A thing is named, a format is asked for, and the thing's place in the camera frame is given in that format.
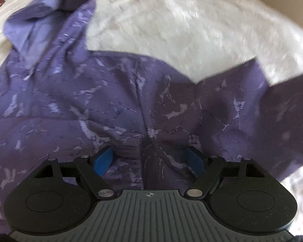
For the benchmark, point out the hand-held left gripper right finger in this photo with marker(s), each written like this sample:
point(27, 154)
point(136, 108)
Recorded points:
point(194, 161)

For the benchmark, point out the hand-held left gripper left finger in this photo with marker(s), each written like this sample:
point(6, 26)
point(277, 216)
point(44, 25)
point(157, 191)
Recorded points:
point(103, 160)

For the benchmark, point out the purple patterned garment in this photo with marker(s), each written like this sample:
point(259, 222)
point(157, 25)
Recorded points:
point(111, 100)

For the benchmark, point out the white furry blanket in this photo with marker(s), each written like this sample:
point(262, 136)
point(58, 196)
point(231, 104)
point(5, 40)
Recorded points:
point(186, 30)

